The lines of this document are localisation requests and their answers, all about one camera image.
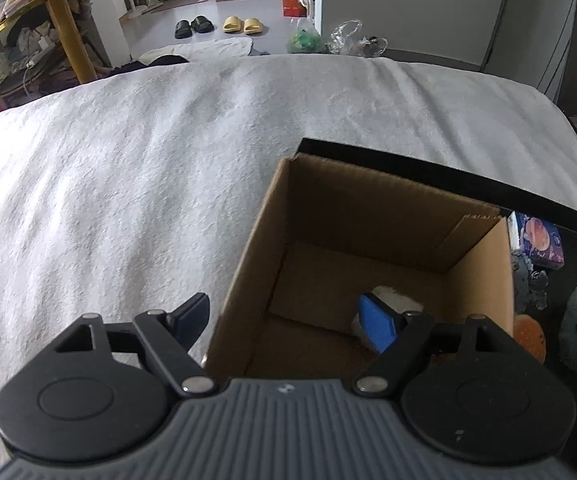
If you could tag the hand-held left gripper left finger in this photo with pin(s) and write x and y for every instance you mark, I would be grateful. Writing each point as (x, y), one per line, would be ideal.
(191, 317)

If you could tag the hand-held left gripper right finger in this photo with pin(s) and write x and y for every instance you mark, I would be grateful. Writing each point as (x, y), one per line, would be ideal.
(378, 325)

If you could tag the white plush toy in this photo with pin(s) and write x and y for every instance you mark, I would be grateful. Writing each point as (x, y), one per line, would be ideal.
(403, 300)

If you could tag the orange soft toy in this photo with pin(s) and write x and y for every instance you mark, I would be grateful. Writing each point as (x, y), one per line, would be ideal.
(530, 335)

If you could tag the black shallow tray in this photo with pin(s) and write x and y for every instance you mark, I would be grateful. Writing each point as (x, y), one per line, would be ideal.
(573, 265)

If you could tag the grey round soft toy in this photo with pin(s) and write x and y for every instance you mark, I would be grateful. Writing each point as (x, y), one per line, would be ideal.
(528, 280)

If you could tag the blue tissue packet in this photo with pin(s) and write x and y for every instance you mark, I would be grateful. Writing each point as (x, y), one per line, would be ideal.
(540, 242)

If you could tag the brown cardboard box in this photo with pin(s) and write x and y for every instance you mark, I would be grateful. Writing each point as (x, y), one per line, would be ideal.
(348, 195)

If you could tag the pile of black clothes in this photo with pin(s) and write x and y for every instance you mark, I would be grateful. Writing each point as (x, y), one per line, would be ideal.
(168, 61)

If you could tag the white floor towel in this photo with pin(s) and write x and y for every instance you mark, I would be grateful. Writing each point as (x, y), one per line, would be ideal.
(203, 49)

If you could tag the blue-grey floor cloth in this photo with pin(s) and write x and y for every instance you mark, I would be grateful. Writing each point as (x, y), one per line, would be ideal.
(258, 52)

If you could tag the clear plastic bag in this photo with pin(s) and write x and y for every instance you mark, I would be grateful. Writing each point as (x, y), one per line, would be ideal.
(351, 37)

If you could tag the green plastic bag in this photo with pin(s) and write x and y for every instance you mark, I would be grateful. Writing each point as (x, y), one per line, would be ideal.
(304, 40)

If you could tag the round table with gold leg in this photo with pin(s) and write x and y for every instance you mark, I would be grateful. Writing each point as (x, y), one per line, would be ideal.
(66, 35)

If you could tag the brown doormat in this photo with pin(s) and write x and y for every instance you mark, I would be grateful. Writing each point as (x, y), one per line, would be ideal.
(188, 1)

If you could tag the pile of mixed clothes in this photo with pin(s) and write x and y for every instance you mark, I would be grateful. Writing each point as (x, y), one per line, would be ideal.
(11, 55)

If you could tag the stack of folders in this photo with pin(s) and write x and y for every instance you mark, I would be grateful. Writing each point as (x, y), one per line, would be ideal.
(23, 2)

